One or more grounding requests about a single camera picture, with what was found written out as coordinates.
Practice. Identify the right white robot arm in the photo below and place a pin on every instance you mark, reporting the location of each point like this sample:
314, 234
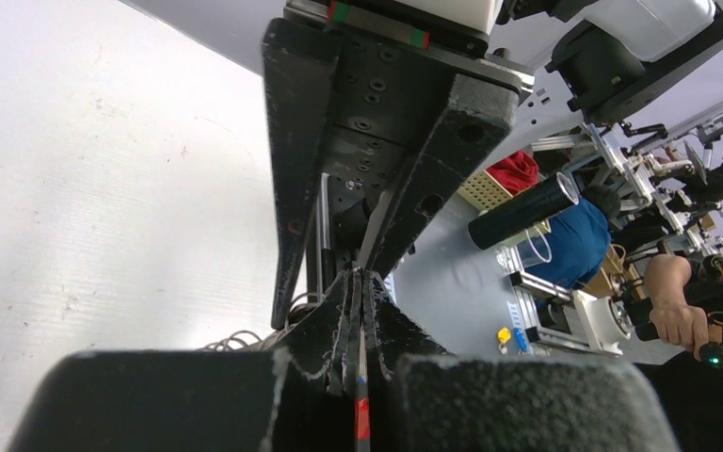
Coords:
617, 57

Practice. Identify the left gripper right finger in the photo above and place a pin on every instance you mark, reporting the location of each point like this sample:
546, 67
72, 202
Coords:
423, 398

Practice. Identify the red cloth in basket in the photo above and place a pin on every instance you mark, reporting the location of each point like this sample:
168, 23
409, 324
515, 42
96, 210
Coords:
516, 173

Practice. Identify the operator forearm and hand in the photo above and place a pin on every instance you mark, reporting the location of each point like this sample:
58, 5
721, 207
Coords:
676, 322

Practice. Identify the person in black shirt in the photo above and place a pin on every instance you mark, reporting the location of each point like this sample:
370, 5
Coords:
717, 171

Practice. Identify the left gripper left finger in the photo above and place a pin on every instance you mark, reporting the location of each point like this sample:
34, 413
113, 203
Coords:
173, 400

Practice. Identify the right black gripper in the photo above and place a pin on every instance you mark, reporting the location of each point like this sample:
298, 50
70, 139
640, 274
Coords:
397, 97

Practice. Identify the yellow perforated basket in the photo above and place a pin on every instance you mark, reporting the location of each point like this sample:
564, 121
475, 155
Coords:
483, 192

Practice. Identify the black cylinder on bench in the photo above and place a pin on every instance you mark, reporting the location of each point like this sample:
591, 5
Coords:
536, 204

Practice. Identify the keyring with coloured keys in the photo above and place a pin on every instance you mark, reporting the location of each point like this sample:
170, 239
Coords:
255, 337

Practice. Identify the person in blue shirt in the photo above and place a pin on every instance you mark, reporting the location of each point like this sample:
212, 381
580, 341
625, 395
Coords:
579, 239

